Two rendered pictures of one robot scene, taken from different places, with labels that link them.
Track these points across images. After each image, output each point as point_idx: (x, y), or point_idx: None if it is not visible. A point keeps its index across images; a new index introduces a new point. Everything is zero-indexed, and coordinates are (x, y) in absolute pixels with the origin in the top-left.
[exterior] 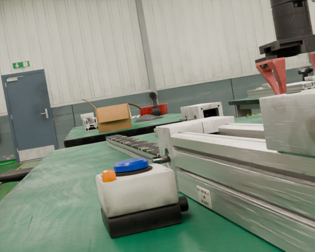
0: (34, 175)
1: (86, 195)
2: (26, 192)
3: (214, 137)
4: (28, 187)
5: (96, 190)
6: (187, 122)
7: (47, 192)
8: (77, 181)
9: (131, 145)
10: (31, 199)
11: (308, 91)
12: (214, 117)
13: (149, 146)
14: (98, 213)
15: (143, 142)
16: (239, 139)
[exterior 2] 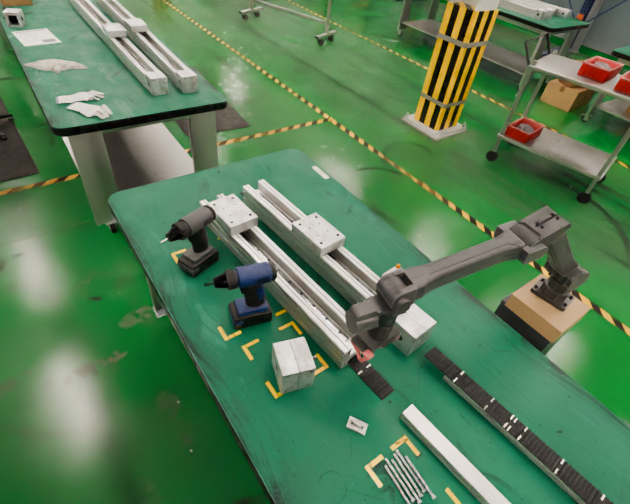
0: (613, 421)
1: (462, 331)
2: (528, 353)
3: (374, 276)
4: (549, 369)
5: (466, 340)
6: (415, 317)
7: (506, 347)
8: (514, 372)
9: (570, 466)
10: (496, 332)
11: (333, 230)
12: (410, 330)
13: (516, 426)
14: (423, 300)
15: (571, 483)
16: (360, 265)
